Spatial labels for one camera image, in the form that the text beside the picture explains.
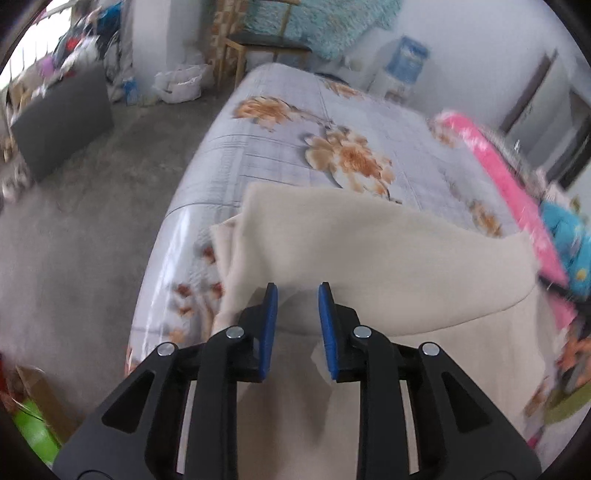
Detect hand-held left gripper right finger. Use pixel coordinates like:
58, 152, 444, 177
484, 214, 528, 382
318, 281, 542, 480

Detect cream zip jacket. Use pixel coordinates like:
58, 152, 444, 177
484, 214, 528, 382
210, 182, 559, 480

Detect cardboard box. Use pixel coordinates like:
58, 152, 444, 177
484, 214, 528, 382
14, 364, 80, 444

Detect white water dispenser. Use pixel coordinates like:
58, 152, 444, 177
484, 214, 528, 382
369, 69, 414, 101

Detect pile of household clutter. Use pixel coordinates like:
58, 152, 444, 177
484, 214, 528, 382
39, 0, 134, 100

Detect pink floral blanket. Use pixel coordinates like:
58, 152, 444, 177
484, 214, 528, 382
427, 108, 583, 324

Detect green cloth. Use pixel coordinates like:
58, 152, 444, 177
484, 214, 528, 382
545, 388, 591, 425

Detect wooden chair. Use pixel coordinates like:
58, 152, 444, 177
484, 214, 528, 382
210, 0, 312, 90

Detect green box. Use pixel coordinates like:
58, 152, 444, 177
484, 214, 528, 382
11, 399, 63, 467

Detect teal patterned cloth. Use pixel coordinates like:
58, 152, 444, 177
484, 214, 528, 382
242, 0, 402, 61

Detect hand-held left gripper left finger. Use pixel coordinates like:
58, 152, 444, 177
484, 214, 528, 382
52, 282, 279, 480

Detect grey floral bed sheet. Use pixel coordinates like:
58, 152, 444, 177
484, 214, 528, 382
124, 62, 591, 462

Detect blue water bottle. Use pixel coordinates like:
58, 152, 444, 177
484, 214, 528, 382
385, 36, 429, 84

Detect white bag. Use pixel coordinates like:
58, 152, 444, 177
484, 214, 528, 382
152, 64, 215, 103

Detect door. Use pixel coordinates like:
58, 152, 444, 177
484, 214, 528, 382
501, 48, 591, 185

